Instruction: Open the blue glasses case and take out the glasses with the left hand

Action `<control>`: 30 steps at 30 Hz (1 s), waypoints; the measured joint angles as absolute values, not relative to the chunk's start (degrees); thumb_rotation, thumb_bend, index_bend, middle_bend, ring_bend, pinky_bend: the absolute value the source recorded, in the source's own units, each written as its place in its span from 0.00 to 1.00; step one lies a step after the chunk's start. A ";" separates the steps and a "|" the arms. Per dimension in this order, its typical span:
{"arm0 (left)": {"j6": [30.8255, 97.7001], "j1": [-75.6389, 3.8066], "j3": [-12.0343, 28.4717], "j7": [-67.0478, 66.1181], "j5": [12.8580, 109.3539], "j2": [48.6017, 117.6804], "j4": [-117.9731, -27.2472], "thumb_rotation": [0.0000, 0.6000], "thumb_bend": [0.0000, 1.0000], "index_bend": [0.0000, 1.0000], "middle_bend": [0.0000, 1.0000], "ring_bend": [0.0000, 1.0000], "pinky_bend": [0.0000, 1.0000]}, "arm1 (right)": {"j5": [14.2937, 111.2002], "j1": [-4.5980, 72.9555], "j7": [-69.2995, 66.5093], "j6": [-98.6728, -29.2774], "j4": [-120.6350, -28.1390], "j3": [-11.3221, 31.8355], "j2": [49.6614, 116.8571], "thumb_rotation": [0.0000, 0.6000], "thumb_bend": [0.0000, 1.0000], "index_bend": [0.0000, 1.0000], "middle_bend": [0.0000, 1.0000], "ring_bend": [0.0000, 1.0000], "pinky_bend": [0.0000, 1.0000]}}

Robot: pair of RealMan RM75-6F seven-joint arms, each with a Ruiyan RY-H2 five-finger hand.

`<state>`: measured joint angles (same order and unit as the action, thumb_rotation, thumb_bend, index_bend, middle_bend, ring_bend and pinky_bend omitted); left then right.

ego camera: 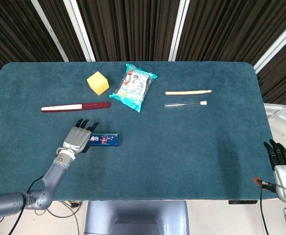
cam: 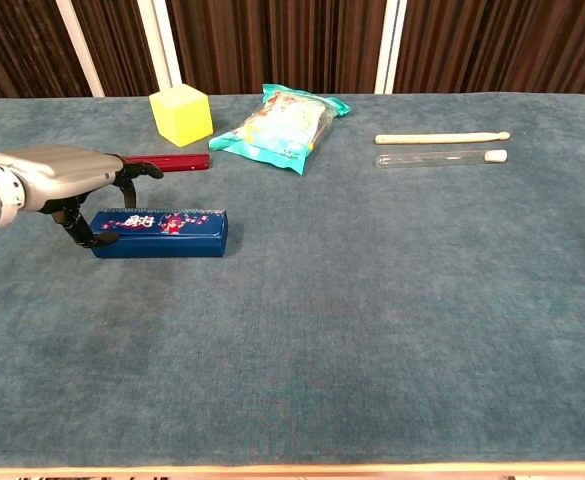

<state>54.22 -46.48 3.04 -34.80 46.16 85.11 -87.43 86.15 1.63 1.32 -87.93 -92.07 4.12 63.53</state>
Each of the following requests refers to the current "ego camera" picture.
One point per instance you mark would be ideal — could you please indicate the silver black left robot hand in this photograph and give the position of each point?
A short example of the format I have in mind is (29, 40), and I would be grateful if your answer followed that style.
(76, 139)

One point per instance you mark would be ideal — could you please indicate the blue printed glasses case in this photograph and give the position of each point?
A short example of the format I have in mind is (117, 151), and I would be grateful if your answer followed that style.
(108, 139)

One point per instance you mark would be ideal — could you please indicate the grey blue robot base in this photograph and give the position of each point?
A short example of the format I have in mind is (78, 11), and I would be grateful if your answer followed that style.
(133, 215)

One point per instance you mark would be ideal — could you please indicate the red white folded fan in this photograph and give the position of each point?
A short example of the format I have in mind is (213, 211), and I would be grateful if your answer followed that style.
(96, 105)

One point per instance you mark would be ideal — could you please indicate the black table control panel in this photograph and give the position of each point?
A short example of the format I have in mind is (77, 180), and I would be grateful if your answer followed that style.
(243, 202)

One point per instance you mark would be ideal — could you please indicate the yellow foam cube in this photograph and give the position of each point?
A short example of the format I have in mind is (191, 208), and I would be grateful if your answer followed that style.
(97, 83)

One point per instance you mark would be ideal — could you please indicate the teal clear snack bag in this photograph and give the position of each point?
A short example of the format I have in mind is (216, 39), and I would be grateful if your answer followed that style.
(133, 90)

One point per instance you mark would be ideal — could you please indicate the teal table cloth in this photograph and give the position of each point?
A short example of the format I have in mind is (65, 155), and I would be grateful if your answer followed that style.
(169, 147)

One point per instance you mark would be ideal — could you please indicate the glass tube white stopper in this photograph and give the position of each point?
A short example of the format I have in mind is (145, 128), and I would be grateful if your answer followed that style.
(203, 103)

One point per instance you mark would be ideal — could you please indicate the wooden drumstick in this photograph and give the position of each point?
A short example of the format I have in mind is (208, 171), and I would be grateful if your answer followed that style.
(186, 92)

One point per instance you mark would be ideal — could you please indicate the dark brown curtain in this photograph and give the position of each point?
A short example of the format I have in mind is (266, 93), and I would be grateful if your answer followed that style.
(133, 29)

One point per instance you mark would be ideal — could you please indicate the white aluminium frame rack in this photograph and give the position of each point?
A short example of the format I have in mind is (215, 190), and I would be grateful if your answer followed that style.
(279, 115)

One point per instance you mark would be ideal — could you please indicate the white frame post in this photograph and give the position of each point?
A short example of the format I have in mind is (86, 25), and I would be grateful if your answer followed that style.
(49, 29)
(79, 29)
(279, 42)
(179, 29)

